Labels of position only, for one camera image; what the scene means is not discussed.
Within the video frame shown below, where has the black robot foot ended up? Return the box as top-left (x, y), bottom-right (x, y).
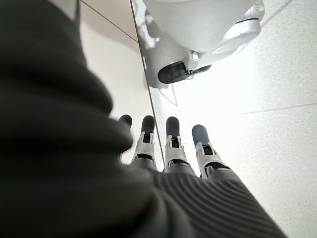
top-left (158, 61), bottom-right (212, 84)

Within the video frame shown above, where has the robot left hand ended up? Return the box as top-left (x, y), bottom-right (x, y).
top-left (0, 0), bottom-right (288, 238)

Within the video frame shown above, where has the white robot leg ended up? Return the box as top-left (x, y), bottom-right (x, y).
top-left (143, 0), bottom-right (265, 68)

